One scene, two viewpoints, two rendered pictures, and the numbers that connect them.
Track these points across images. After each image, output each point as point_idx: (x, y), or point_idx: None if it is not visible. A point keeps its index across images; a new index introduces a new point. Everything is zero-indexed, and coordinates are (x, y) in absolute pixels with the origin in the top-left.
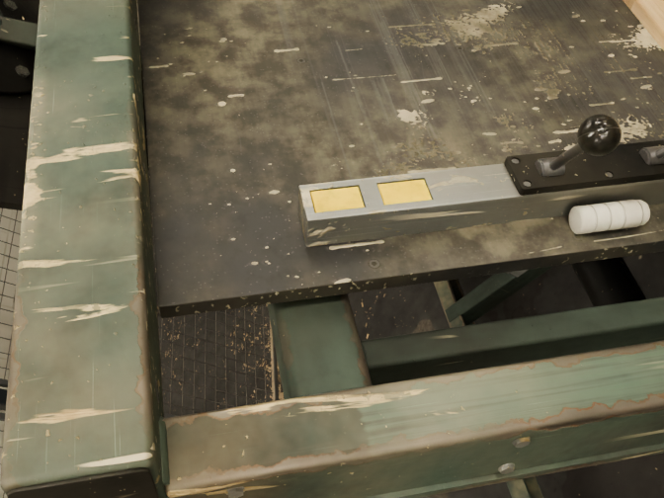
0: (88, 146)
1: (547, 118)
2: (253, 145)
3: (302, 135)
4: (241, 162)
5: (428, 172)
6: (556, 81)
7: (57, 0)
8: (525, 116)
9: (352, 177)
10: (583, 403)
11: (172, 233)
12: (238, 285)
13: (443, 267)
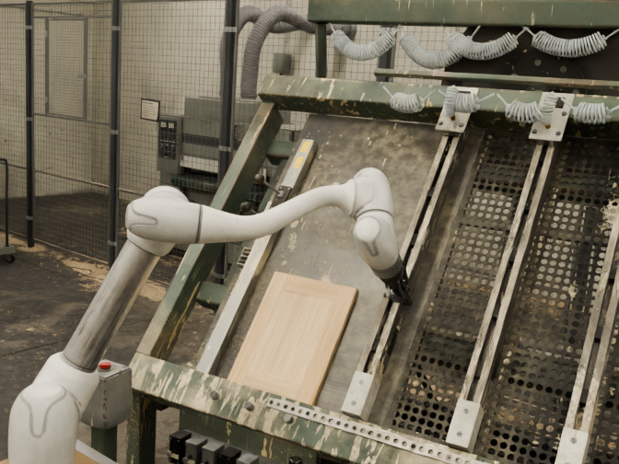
0: (332, 89)
1: (310, 223)
2: (346, 142)
3: (343, 155)
4: (342, 138)
5: (300, 169)
6: (323, 236)
7: (396, 87)
8: (315, 217)
9: (321, 162)
10: (230, 168)
11: (328, 119)
12: (305, 129)
13: (283, 171)
